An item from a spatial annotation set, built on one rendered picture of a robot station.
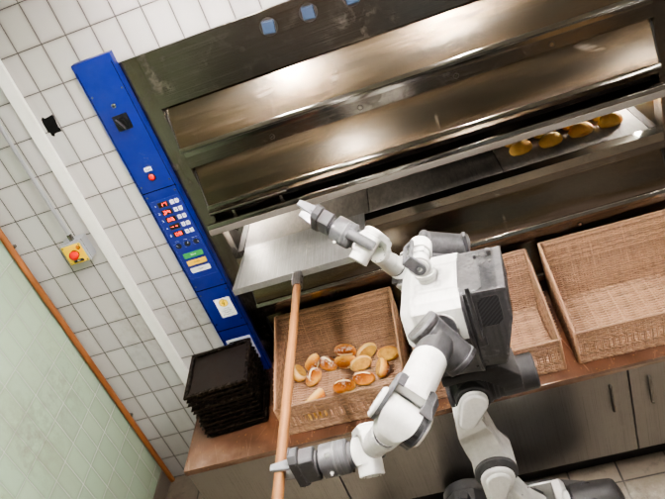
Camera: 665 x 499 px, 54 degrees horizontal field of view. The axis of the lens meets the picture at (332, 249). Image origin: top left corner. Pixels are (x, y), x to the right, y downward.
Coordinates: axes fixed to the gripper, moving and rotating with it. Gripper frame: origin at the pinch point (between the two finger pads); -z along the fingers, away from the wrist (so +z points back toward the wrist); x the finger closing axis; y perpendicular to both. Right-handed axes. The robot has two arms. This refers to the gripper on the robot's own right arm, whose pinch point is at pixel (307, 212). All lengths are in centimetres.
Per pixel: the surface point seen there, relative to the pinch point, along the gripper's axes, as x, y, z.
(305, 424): -77, 52, 27
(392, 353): -84, 7, 42
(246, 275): -55, 16, -23
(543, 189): -45, -76, 64
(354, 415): -73, 39, 42
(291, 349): -12.7, 39.3, 18.1
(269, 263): -55, 7, -18
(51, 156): -25, 22, -107
